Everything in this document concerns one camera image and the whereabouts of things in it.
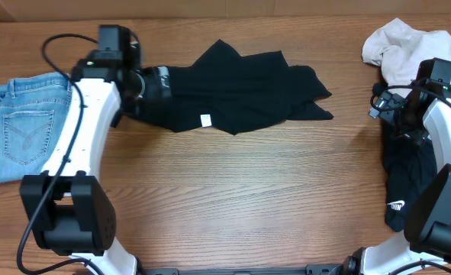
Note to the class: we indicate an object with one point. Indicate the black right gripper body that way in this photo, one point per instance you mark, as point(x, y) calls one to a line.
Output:
point(411, 124)

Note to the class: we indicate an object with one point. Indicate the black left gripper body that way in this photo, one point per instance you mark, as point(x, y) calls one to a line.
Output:
point(145, 85)

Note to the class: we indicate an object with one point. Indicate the black t-shirt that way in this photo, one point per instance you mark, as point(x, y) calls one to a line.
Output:
point(234, 93)

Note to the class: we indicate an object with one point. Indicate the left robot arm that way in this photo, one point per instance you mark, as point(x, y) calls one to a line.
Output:
point(68, 211)

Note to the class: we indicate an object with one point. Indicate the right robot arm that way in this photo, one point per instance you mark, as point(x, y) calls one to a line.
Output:
point(426, 238)

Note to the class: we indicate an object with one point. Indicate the black Nike garment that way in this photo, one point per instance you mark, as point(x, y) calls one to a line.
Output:
point(410, 169)

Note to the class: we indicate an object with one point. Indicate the beige crumpled garment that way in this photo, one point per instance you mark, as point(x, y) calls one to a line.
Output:
point(398, 50)

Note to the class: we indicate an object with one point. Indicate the folded light blue jeans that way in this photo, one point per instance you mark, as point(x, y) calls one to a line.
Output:
point(32, 114)

